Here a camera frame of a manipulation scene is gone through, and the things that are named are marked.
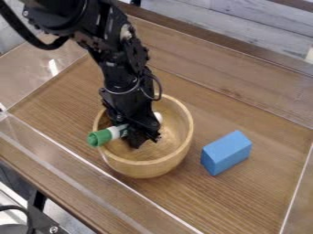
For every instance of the black table leg bracket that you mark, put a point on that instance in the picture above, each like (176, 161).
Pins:
(45, 225)

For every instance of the green and white marker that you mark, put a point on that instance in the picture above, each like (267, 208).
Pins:
(111, 133)

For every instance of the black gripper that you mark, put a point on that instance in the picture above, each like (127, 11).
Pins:
(129, 105)

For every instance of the brown wooden bowl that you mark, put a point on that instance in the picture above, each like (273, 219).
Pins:
(154, 159)

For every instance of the clear acrylic tray wall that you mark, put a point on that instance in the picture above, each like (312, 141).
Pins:
(233, 92)

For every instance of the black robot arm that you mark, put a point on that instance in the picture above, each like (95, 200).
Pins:
(98, 25)

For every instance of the blue foam block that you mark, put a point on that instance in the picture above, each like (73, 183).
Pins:
(225, 152)

